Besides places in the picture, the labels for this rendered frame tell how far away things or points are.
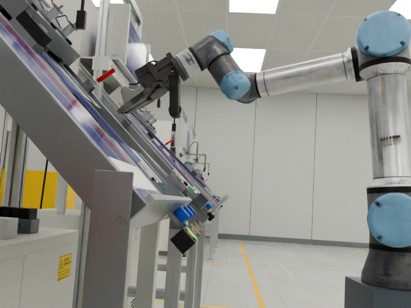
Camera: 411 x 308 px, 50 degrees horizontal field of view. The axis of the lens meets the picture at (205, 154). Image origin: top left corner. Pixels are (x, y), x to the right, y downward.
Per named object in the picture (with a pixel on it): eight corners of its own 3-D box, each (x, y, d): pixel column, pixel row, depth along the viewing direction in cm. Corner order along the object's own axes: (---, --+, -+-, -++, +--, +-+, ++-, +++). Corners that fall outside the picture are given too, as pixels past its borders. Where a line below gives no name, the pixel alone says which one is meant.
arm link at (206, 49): (235, 44, 117) (218, 21, 120) (200, 65, 117) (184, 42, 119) (237, 58, 125) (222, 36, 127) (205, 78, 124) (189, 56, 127)
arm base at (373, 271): (407, 280, 118) (407, 242, 119) (439, 291, 103) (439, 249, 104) (351, 277, 117) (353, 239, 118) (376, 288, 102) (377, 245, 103)
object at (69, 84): (161, 192, 97) (166, 187, 97) (160, 191, 96) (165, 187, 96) (19, 30, 103) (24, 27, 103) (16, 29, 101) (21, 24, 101)
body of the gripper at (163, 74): (137, 79, 126) (173, 57, 126) (153, 104, 125) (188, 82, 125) (131, 72, 119) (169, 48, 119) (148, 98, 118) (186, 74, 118)
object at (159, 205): (174, 217, 125) (192, 200, 126) (115, 234, 60) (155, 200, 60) (170, 214, 126) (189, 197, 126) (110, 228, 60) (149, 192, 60)
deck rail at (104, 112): (174, 217, 127) (190, 202, 128) (173, 217, 126) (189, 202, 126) (22, 43, 135) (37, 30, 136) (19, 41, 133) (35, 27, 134)
